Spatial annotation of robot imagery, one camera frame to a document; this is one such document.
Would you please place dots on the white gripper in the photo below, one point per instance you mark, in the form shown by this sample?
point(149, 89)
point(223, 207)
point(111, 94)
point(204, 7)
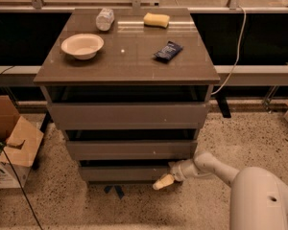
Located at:
point(179, 172)

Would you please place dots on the grey bottom drawer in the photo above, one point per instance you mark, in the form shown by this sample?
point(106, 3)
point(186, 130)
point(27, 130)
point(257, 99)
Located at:
point(124, 174)

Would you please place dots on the grey drawer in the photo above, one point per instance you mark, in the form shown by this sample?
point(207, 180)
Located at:
point(76, 116)
point(130, 150)
point(124, 174)

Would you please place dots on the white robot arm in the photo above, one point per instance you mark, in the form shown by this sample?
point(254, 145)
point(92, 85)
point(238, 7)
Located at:
point(258, 198)

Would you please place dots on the grey top drawer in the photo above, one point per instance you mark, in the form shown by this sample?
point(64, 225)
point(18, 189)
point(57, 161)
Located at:
point(76, 116)

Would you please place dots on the grey drawer cabinet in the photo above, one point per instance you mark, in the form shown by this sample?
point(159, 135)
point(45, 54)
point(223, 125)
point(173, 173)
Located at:
point(125, 71)

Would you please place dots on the grey middle drawer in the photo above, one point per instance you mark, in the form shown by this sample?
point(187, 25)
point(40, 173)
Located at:
point(130, 150)

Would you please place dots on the open cardboard box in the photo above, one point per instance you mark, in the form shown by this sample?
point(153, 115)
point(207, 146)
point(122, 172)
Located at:
point(19, 143)

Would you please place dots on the dark blue snack packet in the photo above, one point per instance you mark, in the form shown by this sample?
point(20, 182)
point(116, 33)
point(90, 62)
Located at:
point(169, 51)

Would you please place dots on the white paper bowl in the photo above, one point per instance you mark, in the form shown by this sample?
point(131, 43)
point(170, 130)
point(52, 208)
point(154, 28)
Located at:
point(82, 46)

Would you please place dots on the yellow sponge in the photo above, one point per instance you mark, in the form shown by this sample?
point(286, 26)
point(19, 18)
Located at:
point(156, 20)

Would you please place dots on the clear plastic bottle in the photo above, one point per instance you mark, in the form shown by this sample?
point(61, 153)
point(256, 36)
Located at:
point(105, 19)

